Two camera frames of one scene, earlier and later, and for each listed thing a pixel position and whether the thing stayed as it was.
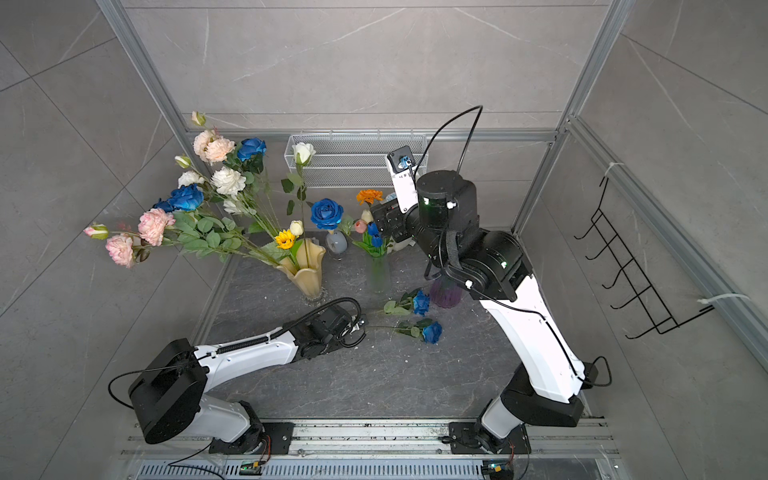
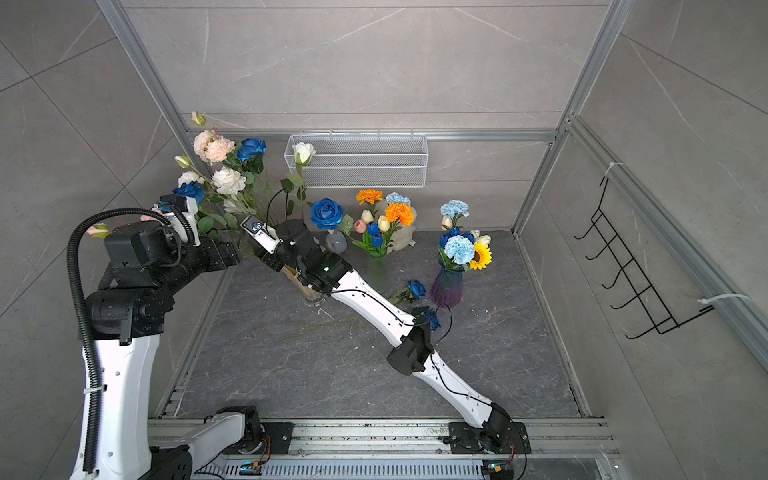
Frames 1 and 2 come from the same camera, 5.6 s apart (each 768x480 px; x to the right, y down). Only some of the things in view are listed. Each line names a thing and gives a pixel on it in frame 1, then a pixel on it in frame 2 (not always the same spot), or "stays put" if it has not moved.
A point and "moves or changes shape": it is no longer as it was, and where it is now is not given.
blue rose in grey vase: x=326 y=213 stays put
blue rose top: x=250 y=146 stays put
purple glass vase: x=445 y=292 stays put
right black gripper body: x=391 y=219 -> x=285 y=259
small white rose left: x=189 y=177 stays put
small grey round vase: x=336 y=242 stays put
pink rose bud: x=97 y=231 stays put
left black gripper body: x=328 y=347 -> x=205 y=260
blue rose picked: x=414 y=301 moves or changes shape
